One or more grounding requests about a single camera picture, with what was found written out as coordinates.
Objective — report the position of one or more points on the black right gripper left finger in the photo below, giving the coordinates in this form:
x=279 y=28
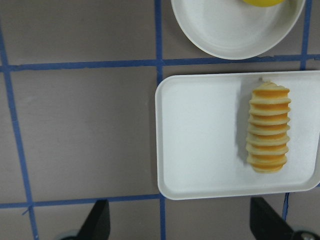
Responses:
x=97 y=225

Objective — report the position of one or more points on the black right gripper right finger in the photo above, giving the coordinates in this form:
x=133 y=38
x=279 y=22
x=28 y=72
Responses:
x=266 y=224

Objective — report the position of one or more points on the cream round plate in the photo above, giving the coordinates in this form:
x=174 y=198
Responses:
x=234 y=29

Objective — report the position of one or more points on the white rectangular tray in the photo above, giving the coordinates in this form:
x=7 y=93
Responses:
x=201 y=128

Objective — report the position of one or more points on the yellow lemon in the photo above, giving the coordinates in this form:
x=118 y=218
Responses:
x=263 y=3

